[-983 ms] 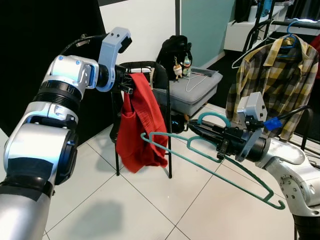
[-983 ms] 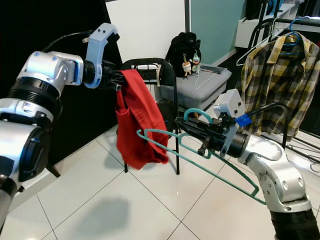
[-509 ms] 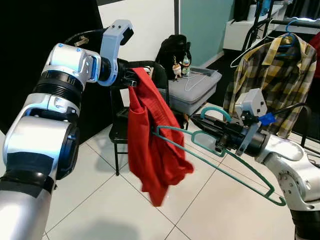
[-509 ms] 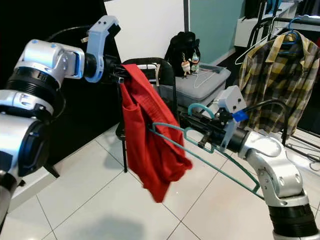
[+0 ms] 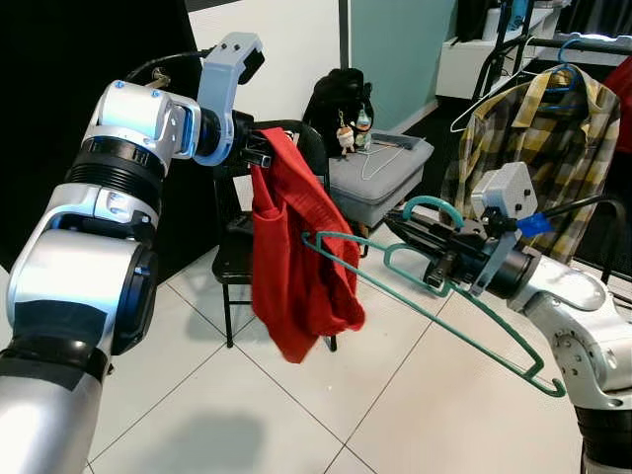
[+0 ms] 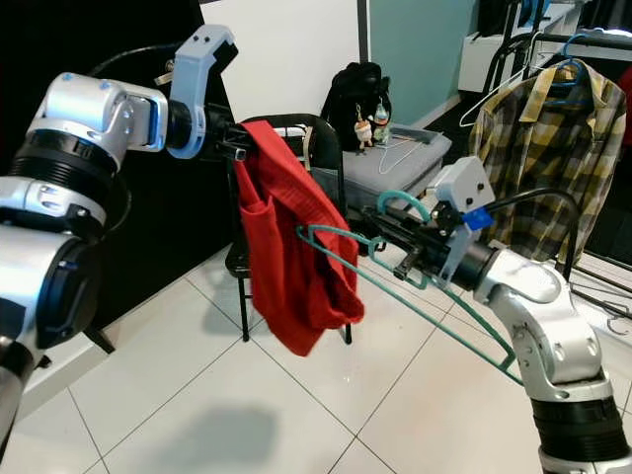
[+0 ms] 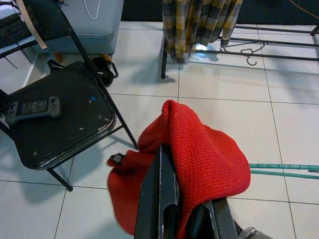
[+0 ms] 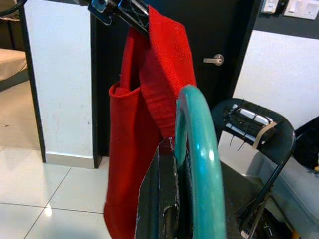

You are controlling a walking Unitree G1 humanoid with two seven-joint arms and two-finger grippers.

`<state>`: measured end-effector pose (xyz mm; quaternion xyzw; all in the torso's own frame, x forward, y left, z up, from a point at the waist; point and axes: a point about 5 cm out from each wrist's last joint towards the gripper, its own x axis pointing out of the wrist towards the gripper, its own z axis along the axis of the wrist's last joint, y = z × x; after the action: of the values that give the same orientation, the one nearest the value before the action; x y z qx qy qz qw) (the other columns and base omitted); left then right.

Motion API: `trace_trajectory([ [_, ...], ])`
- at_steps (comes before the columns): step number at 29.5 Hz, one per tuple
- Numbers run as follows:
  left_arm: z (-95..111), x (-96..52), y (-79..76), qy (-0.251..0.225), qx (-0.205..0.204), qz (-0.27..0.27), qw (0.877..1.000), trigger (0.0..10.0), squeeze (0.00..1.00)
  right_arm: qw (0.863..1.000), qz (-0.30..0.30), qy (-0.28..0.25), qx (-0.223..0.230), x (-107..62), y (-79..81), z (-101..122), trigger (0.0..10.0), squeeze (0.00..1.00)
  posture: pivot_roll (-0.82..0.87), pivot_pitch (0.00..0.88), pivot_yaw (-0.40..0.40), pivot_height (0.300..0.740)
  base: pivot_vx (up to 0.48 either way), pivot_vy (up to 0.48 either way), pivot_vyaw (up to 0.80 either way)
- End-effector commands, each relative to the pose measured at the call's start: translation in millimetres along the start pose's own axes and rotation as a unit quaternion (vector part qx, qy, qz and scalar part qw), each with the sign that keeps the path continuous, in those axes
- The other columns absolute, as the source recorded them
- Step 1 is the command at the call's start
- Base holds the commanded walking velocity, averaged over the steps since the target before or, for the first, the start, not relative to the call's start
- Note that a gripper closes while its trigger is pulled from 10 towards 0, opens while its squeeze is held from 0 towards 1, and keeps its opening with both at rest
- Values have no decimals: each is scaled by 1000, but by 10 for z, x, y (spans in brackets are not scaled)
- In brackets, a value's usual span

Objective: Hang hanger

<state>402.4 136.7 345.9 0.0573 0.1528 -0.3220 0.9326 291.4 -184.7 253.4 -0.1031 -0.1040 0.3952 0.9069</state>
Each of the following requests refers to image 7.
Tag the black metal clothes rack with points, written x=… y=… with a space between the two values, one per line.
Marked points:
x=163 y=64

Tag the teal plastic hanger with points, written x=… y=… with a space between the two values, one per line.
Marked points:
x=274 y=166

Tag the yellow grey plaid shirt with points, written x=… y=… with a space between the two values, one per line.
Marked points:
x=189 y=30

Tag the red knit shirt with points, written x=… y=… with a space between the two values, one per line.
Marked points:
x=199 y=154

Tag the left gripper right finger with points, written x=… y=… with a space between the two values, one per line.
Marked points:
x=219 y=221

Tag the black folding chair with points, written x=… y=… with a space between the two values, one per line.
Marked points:
x=62 y=119

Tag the black floor mat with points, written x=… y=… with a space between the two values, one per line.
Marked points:
x=261 y=12

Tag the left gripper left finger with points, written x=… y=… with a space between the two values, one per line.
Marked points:
x=152 y=204

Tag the grey handheld game console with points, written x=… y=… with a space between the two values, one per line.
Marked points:
x=35 y=108

